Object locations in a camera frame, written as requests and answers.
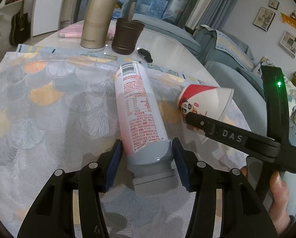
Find red white panda paper cup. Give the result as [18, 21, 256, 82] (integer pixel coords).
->
[177, 84, 234, 123]

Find pink white spray bottle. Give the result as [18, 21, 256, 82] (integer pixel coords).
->
[115, 61, 179, 197]

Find person's right hand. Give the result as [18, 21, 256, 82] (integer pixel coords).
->
[269, 171, 290, 235]

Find floral cushion near corner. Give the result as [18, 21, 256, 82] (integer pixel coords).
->
[252, 56, 275, 79]

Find teal sofa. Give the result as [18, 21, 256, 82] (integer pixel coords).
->
[193, 25, 296, 215]

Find patterned grey tablecloth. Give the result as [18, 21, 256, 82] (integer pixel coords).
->
[0, 43, 253, 238]

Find white newspaper canvas picture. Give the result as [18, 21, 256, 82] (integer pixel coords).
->
[279, 31, 296, 58]

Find black framed picture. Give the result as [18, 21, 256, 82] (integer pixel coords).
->
[253, 7, 275, 32]

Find teal ottoman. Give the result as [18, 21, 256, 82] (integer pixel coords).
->
[133, 13, 201, 56]

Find black car key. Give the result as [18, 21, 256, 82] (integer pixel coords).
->
[137, 48, 153, 63]

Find blue grey curtain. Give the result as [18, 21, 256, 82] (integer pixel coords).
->
[197, 0, 237, 30]

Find black guitar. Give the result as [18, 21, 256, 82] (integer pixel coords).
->
[9, 1, 31, 46]

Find dark brown cup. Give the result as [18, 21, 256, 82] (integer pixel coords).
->
[111, 18, 145, 55]

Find white refrigerator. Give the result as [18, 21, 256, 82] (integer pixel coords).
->
[31, 0, 64, 36]

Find gold thermos bottle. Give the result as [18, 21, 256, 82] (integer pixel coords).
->
[80, 0, 117, 51]

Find yellow wall shelf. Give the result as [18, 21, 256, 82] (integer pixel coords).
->
[281, 13, 296, 29]

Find white wall shelf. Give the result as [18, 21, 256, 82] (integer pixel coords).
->
[0, 0, 24, 15]

